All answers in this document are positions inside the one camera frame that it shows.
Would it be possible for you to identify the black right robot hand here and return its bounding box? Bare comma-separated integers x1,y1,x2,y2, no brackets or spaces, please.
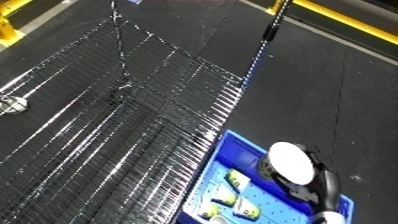
255,143,345,214

